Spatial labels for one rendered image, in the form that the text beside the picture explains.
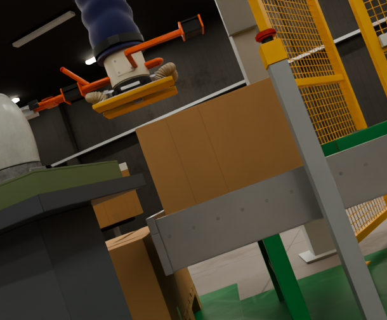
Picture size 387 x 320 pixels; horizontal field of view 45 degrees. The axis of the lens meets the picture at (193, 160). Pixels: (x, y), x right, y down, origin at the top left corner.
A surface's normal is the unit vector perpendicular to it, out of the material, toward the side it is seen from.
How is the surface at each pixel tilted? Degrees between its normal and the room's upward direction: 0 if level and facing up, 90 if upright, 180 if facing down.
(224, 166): 90
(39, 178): 90
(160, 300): 90
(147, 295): 90
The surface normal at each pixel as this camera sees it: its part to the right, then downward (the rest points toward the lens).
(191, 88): -0.33, 0.06
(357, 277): -0.05, -0.04
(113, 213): 0.25, -0.15
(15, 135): 0.64, -0.25
